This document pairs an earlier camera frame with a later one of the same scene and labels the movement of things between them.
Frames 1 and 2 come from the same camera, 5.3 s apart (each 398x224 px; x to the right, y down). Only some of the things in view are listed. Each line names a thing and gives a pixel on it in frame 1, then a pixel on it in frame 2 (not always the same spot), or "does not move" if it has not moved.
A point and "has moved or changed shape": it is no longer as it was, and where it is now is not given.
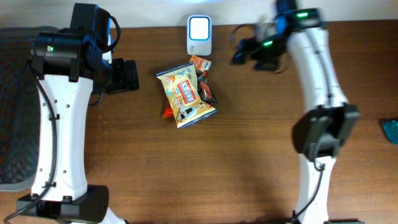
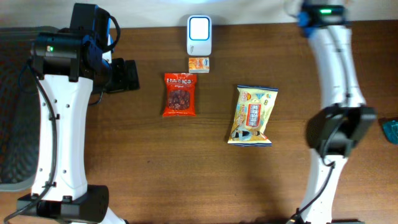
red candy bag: x=168 y=112 has moved or changed shape
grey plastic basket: x=20 y=109 does not move
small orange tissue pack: x=200 y=64 has moved or changed shape
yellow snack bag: x=180 y=85 → x=254 y=106
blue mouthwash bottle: x=390 y=127 does not move
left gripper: x=127 y=78 does not move
